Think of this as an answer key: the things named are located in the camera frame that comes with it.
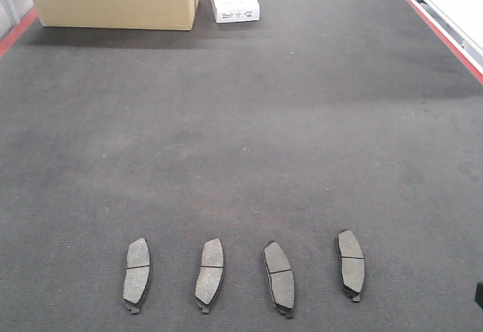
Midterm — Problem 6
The dark grey conveyor belt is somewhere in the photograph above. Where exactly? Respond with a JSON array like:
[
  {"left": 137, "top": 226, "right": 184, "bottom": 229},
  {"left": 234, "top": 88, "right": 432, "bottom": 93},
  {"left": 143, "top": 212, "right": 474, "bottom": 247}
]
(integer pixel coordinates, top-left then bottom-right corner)
[{"left": 1, "top": 0, "right": 482, "bottom": 331}]

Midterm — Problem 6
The brake pad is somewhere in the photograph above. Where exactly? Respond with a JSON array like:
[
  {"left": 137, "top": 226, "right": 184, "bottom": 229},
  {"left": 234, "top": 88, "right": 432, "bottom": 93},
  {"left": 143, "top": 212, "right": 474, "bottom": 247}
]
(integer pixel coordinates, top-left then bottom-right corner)
[
  {"left": 336, "top": 229, "right": 365, "bottom": 303},
  {"left": 122, "top": 238, "right": 152, "bottom": 315},
  {"left": 195, "top": 238, "right": 224, "bottom": 314},
  {"left": 263, "top": 241, "right": 295, "bottom": 318}
]

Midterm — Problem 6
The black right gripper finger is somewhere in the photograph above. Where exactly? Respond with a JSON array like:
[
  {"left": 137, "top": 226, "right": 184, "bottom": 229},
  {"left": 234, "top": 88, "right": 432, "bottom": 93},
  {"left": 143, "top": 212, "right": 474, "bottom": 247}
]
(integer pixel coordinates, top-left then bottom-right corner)
[{"left": 474, "top": 281, "right": 483, "bottom": 309}]

